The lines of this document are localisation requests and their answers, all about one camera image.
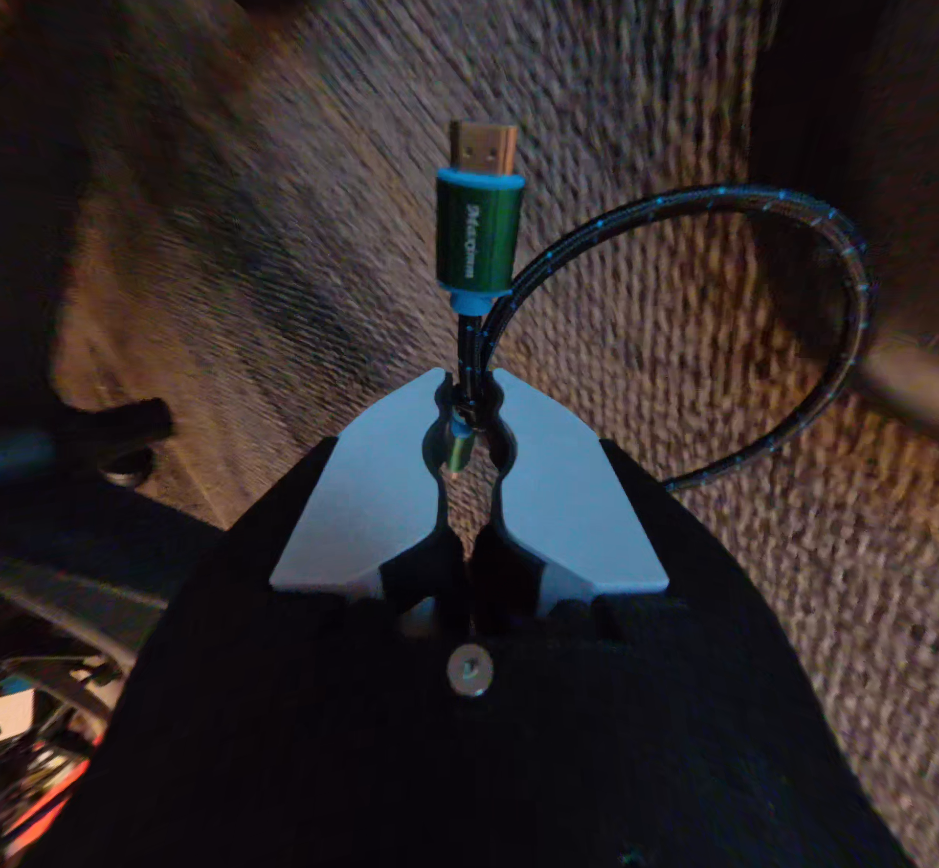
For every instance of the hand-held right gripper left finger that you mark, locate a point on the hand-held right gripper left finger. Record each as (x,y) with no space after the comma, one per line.
(359,501)

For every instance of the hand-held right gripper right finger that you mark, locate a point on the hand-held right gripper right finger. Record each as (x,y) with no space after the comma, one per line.
(572,501)

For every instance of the black chair wheel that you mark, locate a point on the black chair wheel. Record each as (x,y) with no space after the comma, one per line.
(125,435)

